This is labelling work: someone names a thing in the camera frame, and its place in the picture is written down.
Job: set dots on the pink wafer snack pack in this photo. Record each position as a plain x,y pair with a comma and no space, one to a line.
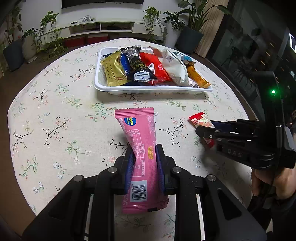
144,194

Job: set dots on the black wall television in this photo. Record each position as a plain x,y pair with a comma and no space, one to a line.
70,3

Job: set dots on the white plastic tray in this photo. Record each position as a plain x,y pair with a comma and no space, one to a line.
100,82

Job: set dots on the person's right hand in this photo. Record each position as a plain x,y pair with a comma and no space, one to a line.
284,182

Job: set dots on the white potted plant right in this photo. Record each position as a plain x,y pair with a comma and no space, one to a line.
174,25

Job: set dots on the dark potted plant left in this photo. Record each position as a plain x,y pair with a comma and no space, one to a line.
13,52

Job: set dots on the light blue snack bag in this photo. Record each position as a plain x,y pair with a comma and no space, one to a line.
184,58

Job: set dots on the white long snack pack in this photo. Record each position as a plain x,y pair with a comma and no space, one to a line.
173,66

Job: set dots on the dark potted plant right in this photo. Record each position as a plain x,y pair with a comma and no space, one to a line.
197,11

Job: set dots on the white potted plant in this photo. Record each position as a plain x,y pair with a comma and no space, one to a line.
29,47
174,25

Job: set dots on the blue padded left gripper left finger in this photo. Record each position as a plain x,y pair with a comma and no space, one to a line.
129,160

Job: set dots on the trailing vine plant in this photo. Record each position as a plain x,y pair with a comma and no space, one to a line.
49,40

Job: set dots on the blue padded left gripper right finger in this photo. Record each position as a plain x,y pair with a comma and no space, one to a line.
165,164

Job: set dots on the large red snack bag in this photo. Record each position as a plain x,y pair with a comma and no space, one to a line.
156,67

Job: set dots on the orange yellow snack packet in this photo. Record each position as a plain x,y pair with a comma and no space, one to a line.
195,76

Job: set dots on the dark potted plant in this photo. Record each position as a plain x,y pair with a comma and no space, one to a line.
197,11
13,52

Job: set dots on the white potted plant left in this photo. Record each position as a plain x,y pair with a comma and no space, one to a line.
29,47

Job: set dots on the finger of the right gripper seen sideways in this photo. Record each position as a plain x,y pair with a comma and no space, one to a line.
221,125

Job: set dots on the small red white candy packet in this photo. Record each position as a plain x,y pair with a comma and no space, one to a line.
200,119

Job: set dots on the black cookie snack pack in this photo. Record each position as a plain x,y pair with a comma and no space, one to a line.
138,70

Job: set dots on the gold snack packet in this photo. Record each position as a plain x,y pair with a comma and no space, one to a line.
113,69

